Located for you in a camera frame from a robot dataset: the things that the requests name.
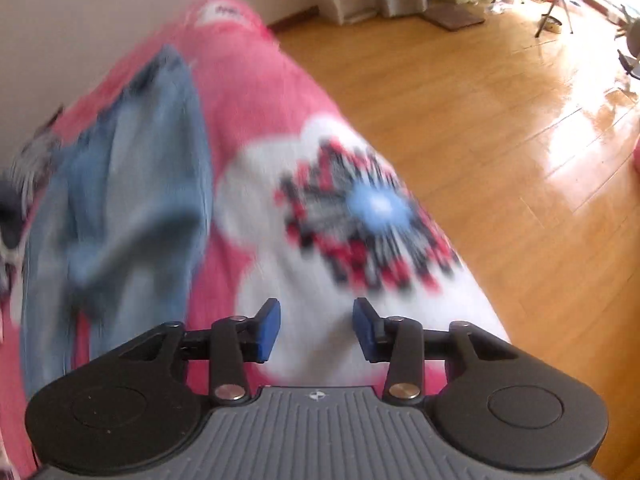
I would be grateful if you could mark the plaid shirt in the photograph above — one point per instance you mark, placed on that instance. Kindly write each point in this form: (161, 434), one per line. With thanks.
(30, 160)

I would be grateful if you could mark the red plastic bag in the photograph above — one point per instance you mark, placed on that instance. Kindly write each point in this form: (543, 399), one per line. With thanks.
(636, 155)

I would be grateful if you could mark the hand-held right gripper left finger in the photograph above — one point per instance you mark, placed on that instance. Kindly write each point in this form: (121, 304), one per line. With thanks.
(267, 327)

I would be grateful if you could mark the brown floor mat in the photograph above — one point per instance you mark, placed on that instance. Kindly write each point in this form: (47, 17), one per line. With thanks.
(455, 17)

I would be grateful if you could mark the pink floral blanket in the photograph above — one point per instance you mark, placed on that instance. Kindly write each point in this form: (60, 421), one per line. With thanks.
(260, 125)

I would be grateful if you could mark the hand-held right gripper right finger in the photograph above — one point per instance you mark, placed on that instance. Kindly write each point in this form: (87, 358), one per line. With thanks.
(365, 330)

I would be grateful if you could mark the blue jeans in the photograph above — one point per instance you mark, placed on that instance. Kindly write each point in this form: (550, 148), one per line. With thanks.
(125, 200)

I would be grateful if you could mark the small floor bowl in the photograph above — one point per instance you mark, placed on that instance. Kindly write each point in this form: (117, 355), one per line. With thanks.
(551, 24)

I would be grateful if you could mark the wheelchair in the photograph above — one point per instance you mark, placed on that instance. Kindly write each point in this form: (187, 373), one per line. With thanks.
(632, 42)

